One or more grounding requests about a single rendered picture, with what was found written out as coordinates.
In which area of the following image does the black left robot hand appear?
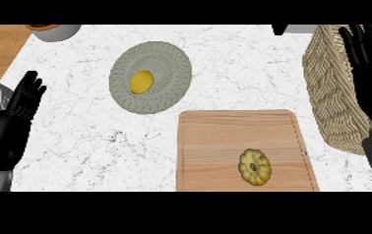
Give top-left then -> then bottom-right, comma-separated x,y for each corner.
0,70 -> 49,172

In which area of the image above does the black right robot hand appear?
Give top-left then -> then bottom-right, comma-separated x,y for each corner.
337,24 -> 372,169

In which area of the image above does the tan wicker basket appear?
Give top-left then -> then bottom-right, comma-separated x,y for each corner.
301,24 -> 372,156

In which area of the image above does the pale wooden cutting board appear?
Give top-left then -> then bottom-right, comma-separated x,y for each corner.
174,108 -> 322,193

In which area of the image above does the black and grey appliance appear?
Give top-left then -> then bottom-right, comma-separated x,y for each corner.
270,24 -> 320,36

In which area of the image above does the brown wooden panel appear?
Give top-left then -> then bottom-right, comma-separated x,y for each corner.
0,24 -> 34,79

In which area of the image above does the grey bowl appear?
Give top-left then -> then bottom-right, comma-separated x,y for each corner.
30,24 -> 83,43

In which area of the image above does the yellow lemon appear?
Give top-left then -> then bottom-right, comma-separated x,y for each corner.
129,69 -> 155,95

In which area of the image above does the orange-brown food in bowl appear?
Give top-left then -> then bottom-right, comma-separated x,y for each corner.
25,24 -> 62,32

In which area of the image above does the grey round plate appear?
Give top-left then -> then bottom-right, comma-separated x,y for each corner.
108,40 -> 195,116

